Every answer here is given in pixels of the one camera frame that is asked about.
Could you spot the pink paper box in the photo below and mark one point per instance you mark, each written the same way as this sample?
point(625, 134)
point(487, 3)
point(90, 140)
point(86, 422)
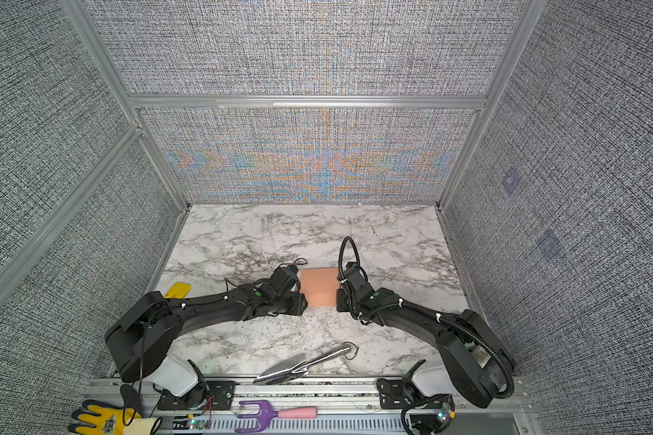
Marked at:
point(319, 286)

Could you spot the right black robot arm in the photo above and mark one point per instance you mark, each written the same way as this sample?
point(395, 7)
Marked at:
point(477, 363)

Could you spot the metal garden trowel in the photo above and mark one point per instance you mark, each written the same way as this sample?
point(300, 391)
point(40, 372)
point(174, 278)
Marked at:
point(298, 366)

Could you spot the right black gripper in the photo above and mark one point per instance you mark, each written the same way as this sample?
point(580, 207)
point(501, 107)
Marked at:
point(339, 301)

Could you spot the yellow handled tool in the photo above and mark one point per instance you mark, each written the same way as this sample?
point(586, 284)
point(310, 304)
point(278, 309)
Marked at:
point(178, 290)

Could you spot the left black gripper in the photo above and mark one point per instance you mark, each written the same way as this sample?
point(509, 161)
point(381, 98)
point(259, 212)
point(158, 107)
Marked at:
point(299, 304)

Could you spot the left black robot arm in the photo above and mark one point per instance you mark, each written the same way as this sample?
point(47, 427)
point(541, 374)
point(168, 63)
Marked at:
point(140, 341)

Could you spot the yellow black work glove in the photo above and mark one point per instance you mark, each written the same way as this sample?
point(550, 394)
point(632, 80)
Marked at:
point(101, 418)

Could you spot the purple pink hand rake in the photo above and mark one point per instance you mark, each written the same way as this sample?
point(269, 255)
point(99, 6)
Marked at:
point(266, 414)

